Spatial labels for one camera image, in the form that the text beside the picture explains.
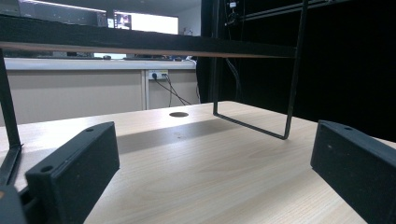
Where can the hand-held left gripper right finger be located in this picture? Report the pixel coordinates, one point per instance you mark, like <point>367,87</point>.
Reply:
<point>358,168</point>

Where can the black two-tier shelf rack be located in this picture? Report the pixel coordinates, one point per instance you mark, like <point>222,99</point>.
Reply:
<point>124,39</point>

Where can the white power strip with plug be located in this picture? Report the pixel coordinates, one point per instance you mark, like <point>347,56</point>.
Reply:
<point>158,74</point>

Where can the dark computer monitor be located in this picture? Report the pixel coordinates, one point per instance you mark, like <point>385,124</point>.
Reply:
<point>62,14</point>

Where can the dark curtain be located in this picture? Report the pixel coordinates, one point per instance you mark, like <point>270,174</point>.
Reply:
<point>342,77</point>

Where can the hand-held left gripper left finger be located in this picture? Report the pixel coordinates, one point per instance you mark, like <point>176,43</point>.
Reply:
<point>74,174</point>

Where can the lit computer monitor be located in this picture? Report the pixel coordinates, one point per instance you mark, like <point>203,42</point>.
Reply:
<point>146,22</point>

